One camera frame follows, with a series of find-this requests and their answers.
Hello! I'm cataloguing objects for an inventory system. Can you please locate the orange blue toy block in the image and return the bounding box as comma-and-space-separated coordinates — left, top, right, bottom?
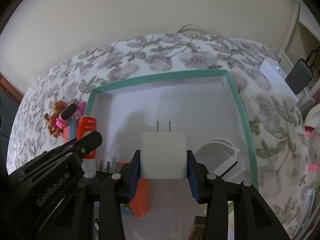
116, 161, 151, 218

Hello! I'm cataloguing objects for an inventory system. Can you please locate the red white small bottle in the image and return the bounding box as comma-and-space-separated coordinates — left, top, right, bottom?
76, 115, 97, 179

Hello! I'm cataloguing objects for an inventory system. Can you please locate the brown pink puppy figurine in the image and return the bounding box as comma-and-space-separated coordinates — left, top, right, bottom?
44, 100, 67, 138

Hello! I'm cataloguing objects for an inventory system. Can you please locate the pink kids watch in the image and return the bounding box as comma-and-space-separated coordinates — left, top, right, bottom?
56, 103, 78, 129

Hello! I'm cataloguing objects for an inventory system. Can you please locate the gold black patterned hair clip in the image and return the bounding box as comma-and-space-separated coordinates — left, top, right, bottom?
188, 216, 206, 240

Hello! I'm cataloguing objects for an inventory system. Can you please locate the magenta translucent lighter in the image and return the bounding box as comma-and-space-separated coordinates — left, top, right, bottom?
77, 101, 86, 118

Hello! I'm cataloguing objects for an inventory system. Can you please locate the white usb charger cube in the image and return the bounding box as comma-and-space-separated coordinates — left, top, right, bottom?
140, 121, 187, 179

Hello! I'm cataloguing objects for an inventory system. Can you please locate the black power adapter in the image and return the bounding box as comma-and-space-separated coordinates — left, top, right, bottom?
98, 160, 111, 173

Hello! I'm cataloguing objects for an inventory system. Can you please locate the black toy car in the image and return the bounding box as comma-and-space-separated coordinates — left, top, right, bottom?
94, 217, 100, 240

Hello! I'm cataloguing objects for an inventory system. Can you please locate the teal shallow cardboard tray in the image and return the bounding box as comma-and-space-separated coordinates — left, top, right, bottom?
85, 70, 258, 239

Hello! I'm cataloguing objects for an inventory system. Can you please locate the floral grey white blanket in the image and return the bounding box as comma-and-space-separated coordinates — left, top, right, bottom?
7, 33, 311, 237

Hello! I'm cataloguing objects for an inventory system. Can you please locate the grey folding phone stand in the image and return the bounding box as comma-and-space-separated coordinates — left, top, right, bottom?
295, 189, 317, 238

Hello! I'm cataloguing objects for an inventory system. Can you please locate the pink crochet mat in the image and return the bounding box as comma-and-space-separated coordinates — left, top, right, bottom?
305, 126, 319, 173

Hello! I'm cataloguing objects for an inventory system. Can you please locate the white power strip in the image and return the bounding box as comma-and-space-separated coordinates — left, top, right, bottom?
259, 58, 301, 107

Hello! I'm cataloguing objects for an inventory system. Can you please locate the dark grey power bank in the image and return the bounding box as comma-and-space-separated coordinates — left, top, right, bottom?
285, 59, 312, 95

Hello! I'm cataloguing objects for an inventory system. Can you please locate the white wooden shelf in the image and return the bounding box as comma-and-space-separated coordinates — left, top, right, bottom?
276, 0, 320, 106

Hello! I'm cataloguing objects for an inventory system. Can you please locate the white thin cable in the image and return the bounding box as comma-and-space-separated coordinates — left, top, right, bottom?
177, 24, 266, 62

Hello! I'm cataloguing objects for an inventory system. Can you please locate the black charging cable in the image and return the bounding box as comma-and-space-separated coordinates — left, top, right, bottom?
303, 48, 320, 65

